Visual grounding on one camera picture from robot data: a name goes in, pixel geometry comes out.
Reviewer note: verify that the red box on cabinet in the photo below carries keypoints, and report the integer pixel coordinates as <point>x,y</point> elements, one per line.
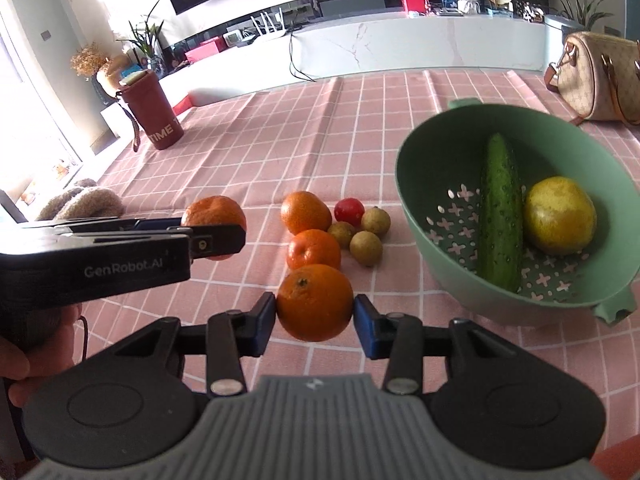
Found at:
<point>418,7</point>

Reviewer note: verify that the green potted plant left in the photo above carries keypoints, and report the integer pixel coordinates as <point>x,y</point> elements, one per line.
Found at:
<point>145,39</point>

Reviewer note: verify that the dried flower bouquet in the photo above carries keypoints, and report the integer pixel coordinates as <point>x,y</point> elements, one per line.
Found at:
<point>89,60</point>

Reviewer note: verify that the yellow-green pear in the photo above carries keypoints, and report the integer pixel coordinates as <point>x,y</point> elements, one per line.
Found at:
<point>559,216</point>

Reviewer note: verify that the pink checked tablecloth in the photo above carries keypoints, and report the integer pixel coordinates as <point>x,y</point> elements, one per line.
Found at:
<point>336,138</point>

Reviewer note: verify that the white marble tv cabinet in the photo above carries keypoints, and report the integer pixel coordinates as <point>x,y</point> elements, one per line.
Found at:
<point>361,44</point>

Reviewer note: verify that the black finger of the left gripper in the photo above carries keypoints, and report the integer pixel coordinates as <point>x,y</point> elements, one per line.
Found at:
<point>207,241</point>

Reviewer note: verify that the beige fluffy slipper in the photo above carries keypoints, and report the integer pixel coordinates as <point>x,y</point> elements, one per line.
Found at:
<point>83,200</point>

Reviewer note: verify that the small brown longan left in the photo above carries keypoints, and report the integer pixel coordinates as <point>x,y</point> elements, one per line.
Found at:
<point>343,232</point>

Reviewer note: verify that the orange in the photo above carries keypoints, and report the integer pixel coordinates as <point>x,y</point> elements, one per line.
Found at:
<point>313,247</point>
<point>315,303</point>
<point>214,211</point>
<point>302,211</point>

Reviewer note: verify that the green potted plant right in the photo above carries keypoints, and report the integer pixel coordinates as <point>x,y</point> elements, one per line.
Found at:
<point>585,13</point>

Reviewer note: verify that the person's left hand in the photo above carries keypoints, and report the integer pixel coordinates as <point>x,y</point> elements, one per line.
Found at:
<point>30,370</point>

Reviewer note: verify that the small red tomato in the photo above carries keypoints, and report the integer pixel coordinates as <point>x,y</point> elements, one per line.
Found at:
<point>349,210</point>

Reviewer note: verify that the green cucumber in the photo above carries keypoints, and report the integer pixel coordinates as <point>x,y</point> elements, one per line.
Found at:
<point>500,217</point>

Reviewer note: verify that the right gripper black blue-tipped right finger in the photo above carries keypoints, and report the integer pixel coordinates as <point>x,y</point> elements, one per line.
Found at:
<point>486,396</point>

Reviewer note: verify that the small brown longan front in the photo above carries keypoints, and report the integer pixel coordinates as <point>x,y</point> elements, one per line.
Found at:
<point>366,248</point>

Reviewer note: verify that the beige monogram handbag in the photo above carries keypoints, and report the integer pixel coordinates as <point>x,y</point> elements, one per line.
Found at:
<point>597,75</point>

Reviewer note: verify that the green colander bowl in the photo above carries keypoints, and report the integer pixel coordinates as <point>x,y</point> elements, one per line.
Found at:
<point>438,172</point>

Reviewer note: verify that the dark red tumbler cup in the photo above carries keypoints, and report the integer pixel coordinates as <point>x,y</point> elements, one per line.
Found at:
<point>149,110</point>

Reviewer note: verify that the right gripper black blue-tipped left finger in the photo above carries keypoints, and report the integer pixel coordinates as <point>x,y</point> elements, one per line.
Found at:
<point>144,394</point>

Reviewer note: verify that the green potted plant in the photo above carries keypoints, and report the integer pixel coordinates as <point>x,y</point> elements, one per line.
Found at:
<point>145,39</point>
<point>585,13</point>

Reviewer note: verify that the small brown longan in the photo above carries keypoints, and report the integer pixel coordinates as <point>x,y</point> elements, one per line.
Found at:
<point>376,221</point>
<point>343,232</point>
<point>366,248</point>

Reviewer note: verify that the small brown longan right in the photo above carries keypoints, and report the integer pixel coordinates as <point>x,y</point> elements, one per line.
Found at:
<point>376,221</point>

